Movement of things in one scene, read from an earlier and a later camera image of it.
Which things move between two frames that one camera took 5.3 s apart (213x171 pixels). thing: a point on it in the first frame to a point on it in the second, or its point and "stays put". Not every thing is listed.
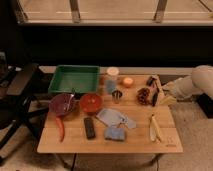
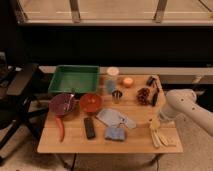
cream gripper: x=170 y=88 to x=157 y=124
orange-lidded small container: x=128 y=81 stays put
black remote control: x=89 y=127 stays put
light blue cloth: x=115 y=119 stays put
